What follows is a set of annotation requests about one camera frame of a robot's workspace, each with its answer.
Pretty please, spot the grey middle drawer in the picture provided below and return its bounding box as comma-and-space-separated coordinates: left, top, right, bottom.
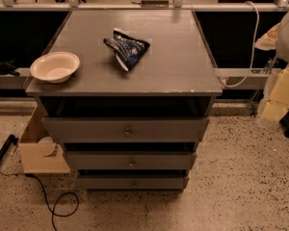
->
66, 151, 197, 170

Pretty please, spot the blue crumpled chip bag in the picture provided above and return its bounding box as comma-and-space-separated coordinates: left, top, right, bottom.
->
103, 28, 150, 72

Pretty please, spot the black object on rail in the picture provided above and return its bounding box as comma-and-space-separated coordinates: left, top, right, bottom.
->
0, 62, 20, 76

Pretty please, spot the grey wooden drawer cabinet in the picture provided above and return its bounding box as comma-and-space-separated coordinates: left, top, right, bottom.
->
27, 10, 222, 180

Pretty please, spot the black floor cable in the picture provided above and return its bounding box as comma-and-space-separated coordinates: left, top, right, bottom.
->
0, 168, 80, 231

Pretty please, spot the black pole on floor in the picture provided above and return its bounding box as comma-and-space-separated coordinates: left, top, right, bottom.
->
0, 134, 18, 162

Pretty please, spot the cardboard box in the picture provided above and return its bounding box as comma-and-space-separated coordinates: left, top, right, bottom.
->
18, 108, 70, 174

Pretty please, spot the grey drawer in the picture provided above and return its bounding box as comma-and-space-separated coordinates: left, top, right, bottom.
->
78, 176, 189, 190
66, 151, 197, 170
41, 117, 208, 142

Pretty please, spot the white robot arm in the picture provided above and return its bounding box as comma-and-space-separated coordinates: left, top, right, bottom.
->
255, 12, 289, 122

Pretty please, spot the grey bottom drawer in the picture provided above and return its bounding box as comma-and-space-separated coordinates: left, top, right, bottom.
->
78, 176, 189, 190

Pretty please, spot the white hanging cable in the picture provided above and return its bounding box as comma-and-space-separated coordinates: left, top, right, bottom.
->
220, 0, 261, 89

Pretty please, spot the grey top drawer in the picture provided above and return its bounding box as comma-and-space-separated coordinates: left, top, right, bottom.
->
41, 117, 208, 142

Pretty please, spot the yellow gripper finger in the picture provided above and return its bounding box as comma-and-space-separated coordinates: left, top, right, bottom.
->
258, 65, 289, 122

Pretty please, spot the white bowl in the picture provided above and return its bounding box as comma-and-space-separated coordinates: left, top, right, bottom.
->
30, 52, 80, 84

